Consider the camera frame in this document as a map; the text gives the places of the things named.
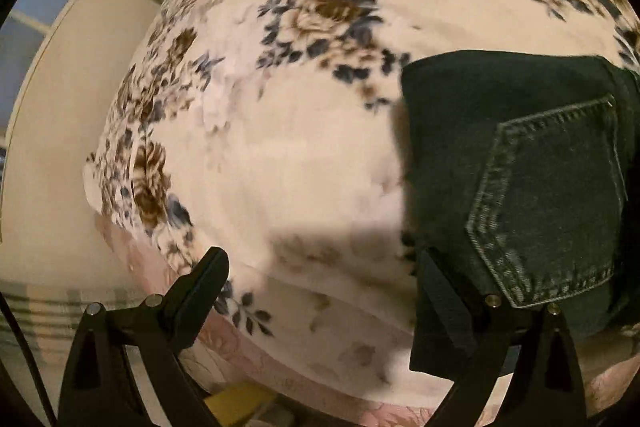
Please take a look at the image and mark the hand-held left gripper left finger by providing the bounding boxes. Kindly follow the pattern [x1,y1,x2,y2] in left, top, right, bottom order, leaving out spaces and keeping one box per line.
[57,246,231,427]

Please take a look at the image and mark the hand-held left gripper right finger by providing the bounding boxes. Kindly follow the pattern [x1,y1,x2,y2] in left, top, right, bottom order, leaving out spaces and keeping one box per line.
[415,247,588,427]

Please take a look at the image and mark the dark blue jeans pants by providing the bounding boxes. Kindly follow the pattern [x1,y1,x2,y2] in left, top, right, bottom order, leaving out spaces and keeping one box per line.
[399,50,640,374]

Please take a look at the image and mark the pink quilted mattress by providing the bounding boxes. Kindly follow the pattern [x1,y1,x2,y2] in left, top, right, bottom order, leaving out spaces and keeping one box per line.
[95,212,640,427]

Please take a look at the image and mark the yellow object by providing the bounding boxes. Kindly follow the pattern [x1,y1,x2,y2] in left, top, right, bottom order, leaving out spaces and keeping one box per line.
[203,381,279,427]

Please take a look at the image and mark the striped cloth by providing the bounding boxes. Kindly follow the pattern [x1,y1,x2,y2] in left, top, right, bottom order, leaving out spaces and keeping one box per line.
[0,276,153,360]

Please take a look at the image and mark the floral printed blanket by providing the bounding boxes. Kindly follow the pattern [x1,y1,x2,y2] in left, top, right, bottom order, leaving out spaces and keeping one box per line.
[82,0,640,408]

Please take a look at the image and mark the window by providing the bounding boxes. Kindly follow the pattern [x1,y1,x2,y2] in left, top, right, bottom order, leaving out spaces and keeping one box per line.
[0,0,107,150]

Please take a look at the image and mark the thin black cable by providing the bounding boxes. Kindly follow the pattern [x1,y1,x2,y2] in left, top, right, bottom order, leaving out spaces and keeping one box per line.
[0,291,57,427]

